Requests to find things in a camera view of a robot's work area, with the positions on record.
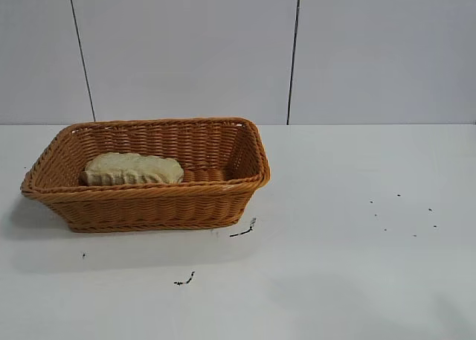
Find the long striped bread loaf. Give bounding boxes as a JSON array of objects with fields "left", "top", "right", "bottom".
[{"left": 80, "top": 152, "right": 185, "bottom": 187}]

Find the brown woven wicker basket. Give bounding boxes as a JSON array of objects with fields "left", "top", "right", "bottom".
[{"left": 21, "top": 117, "right": 271, "bottom": 234}]

